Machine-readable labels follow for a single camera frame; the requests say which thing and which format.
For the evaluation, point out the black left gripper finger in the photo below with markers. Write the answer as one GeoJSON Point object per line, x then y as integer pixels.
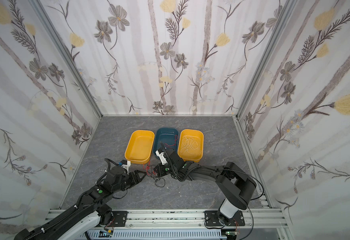
{"type": "Point", "coordinates": [138, 175]}
{"type": "Point", "coordinates": [133, 182]}

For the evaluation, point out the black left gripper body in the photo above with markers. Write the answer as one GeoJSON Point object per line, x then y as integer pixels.
{"type": "Point", "coordinates": [136, 175]}

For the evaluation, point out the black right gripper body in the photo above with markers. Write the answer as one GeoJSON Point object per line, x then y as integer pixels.
{"type": "Point", "coordinates": [169, 160]}

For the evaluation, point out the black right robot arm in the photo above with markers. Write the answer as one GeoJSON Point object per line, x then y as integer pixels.
{"type": "Point", "coordinates": [237, 186]}

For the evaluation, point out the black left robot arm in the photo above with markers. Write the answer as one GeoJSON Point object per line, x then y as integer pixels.
{"type": "Point", "coordinates": [93, 201]}

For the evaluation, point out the right yellow plastic bin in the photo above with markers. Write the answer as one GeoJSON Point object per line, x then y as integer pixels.
{"type": "Point", "coordinates": [190, 145]}

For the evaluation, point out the yellow plastic bin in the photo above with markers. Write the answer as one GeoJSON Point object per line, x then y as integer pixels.
{"type": "Point", "coordinates": [190, 145]}
{"type": "Point", "coordinates": [140, 147]}

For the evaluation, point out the left yellow plastic bin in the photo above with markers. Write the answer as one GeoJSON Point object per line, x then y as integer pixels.
{"type": "Point", "coordinates": [140, 147]}

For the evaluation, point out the teal plastic bin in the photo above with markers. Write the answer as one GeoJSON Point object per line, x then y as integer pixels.
{"type": "Point", "coordinates": [167, 136]}

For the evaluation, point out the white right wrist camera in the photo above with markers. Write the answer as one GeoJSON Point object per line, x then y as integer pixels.
{"type": "Point", "coordinates": [162, 157]}

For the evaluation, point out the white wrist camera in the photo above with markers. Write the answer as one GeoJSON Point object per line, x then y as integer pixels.
{"type": "Point", "coordinates": [125, 164]}
{"type": "Point", "coordinates": [162, 157]}

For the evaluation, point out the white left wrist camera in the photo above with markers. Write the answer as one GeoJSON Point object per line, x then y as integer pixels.
{"type": "Point", "coordinates": [125, 164]}

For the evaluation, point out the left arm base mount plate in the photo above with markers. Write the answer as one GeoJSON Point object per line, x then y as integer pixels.
{"type": "Point", "coordinates": [114, 219]}

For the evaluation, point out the white perforated cable duct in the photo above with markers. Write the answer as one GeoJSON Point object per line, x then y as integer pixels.
{"type": "Point", "coordinates": [190, 234]}

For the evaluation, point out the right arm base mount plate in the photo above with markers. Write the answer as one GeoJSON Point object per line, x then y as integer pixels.
{"type": "Point", "coordinates": [215, 219]}

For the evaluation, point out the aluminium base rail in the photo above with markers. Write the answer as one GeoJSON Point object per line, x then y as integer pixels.
{"type": "Point", "coordinates": [184, 220]}

